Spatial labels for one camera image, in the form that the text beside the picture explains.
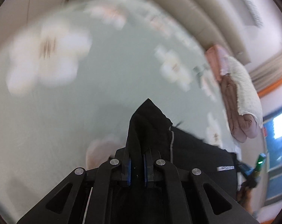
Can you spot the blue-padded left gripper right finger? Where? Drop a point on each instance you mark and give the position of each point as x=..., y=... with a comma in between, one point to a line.
x=169, y=200

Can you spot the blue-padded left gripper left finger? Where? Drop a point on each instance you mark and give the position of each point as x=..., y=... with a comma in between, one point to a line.
x=110, y=200

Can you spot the black hooded jacket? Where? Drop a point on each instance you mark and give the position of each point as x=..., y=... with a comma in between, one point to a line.
x=207, y=172

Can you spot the person's right hand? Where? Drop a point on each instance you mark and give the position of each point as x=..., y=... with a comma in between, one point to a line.
x=244, y=198

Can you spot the folded pink quilt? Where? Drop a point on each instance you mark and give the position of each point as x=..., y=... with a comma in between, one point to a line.
x=241, y=127

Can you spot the window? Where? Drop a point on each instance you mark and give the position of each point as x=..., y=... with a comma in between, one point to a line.
x=272, y=130

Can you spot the white lace pillow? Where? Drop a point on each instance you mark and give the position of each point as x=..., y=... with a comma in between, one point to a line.
x=248, y=101

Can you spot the beige and orange curtain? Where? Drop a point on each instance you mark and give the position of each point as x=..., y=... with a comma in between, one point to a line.
x=268, y=77

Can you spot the pink pillow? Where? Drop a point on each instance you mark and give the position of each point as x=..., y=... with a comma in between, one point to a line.
x=217, y=57

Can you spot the floral light green bed sheet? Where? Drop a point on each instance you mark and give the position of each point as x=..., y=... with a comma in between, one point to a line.
x=77, y=74

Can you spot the beige padded headboard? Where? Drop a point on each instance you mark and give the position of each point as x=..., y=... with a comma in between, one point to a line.
x=209, y=23

